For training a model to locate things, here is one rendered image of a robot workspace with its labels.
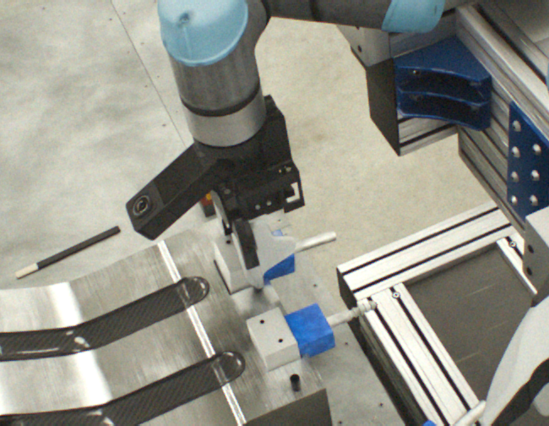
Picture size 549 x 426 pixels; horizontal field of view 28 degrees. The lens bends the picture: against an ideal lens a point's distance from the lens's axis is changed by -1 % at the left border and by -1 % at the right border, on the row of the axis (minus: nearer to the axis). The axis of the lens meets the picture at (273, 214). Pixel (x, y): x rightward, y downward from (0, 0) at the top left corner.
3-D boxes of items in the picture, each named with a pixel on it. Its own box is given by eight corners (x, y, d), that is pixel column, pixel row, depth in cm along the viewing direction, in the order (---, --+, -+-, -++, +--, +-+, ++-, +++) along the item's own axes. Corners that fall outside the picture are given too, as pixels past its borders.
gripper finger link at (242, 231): (265, 272, 112) (244, 202, 107) (251, 278, 111) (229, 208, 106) (250, 248, 115) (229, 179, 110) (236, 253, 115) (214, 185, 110)
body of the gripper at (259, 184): (307, 212, 112) (292, 128, 103) (228, 244, 110) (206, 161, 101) (278, 163, 116) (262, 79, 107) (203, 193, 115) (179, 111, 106)
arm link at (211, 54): (258, -37, 94) (223, 27, 89) (276, 59, 102) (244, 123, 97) (175, -46, 97) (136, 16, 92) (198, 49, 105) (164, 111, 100)
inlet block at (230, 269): (324, 234, 126) (325, 203, 122) (343, 266, 123) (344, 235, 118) (216, 270, 123) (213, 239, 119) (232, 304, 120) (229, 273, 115)
